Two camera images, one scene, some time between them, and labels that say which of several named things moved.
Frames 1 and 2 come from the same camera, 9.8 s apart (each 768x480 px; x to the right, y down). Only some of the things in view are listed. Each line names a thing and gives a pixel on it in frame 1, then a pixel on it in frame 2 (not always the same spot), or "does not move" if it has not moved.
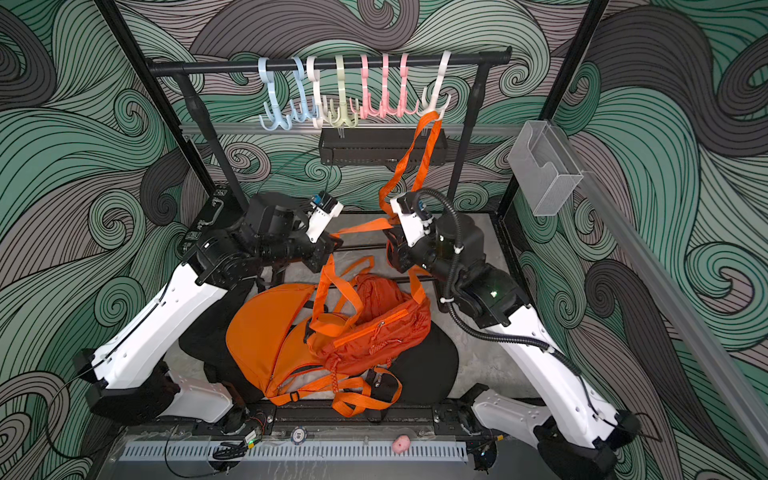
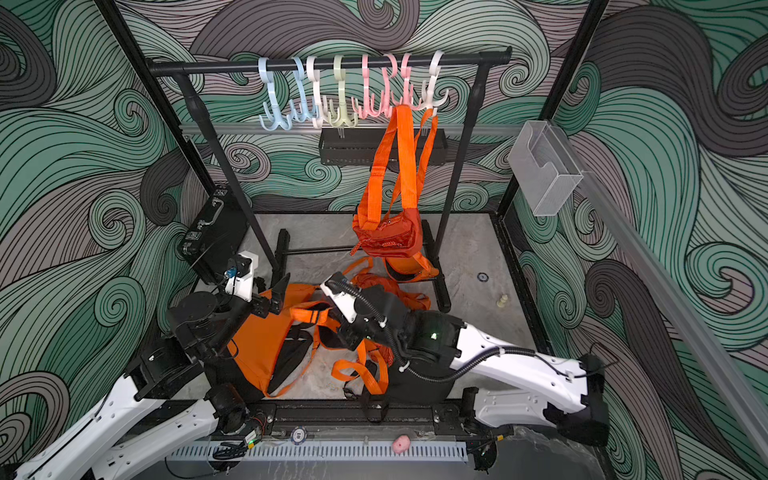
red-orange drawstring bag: x=353 y=333 -> x=388 y=221
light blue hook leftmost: x=267 y=75 does not move
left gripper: x=319 y=249 -> x=272 y=304
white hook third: x=315 y=76 does not move
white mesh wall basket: x=544 y=167 does not move
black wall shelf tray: x=376 y=146 does not move
